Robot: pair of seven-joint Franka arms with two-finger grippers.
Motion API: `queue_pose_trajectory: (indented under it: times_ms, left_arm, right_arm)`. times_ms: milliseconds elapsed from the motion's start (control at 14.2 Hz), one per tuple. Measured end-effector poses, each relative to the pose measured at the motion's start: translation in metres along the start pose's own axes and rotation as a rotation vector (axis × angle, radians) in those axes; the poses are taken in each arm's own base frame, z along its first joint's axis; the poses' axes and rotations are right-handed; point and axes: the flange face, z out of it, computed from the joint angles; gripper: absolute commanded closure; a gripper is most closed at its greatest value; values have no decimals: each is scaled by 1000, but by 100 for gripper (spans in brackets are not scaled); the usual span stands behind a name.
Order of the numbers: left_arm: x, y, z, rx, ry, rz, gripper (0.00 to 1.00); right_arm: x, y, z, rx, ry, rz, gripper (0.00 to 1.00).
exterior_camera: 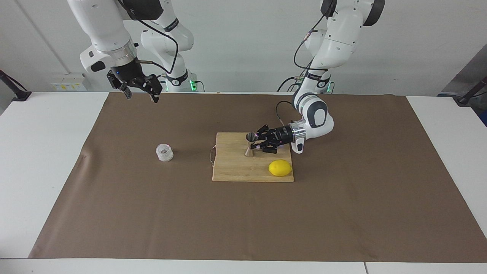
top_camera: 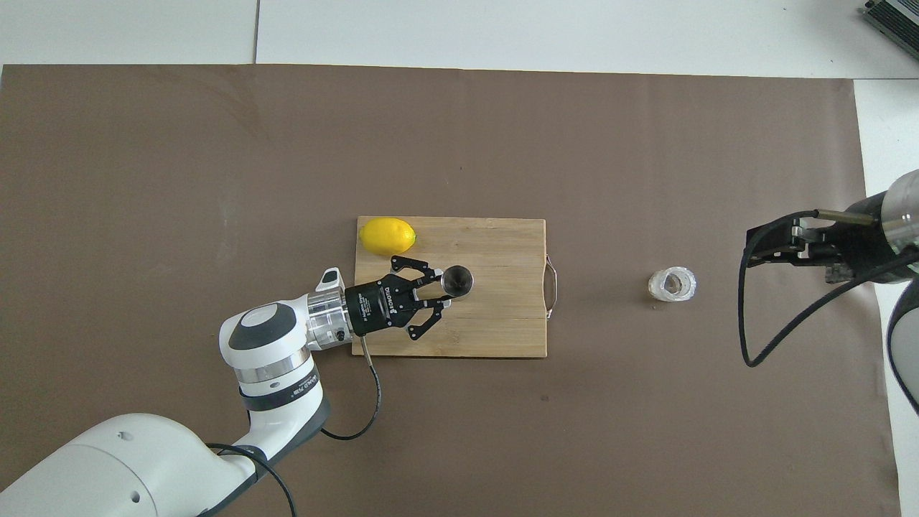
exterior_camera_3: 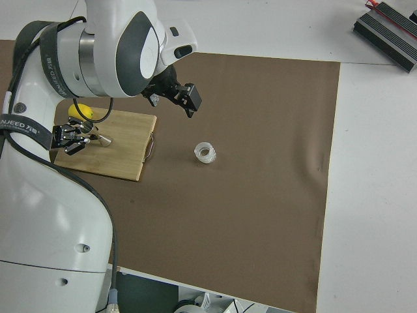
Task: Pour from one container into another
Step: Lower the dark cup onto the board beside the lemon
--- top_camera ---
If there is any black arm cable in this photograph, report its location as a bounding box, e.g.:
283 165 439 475
201 336 383 517
738 208 919 368

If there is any grey ribbed device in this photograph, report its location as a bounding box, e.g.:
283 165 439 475
862 0 919 40

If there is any brown paper table mat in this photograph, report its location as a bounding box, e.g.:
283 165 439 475
0 63 902 517

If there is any yellow lemon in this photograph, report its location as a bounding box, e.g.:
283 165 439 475
359 217 417 257

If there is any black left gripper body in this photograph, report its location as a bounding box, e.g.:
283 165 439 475
345 274 421 337

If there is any wooden cutting board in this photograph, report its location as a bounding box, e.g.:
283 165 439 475
351 217 558 358

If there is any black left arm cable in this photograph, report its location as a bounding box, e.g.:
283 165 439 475
201 336 383 517

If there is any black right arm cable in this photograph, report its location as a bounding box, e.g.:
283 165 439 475
738 208 919 368

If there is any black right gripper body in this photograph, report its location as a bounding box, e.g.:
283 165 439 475
808 192 898 268

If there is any clear textured glass cup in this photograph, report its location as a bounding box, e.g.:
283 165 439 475
648 266 698 303

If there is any steel double jigger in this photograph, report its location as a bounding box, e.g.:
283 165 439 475
440 264 475 299

